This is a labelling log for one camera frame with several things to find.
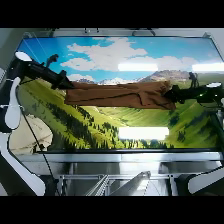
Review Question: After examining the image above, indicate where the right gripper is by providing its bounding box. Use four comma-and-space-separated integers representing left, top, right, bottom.
162, 84, 186, 104

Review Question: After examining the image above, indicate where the brown shirt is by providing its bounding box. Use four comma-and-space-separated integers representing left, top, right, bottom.
63, 79, 177, 111

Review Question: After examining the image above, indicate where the cream garment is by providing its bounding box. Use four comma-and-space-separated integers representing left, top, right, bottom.
7, 113, 54, 156

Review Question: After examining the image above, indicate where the black cable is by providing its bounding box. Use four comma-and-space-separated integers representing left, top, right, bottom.
19, 105, 62, 197

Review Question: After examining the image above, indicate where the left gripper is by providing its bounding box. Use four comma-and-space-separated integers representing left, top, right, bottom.
57, 69, 76, 91

